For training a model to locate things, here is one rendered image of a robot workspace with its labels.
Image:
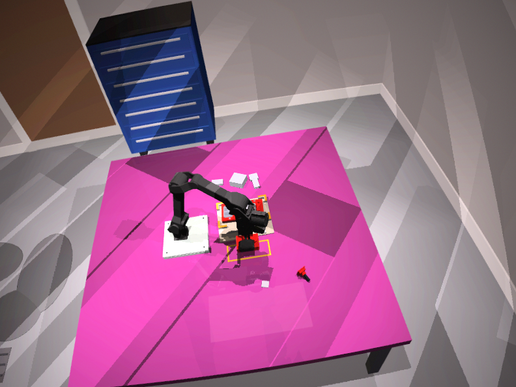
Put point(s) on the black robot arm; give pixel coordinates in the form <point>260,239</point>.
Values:
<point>234,201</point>

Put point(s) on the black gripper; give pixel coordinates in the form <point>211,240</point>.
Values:
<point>246,244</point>

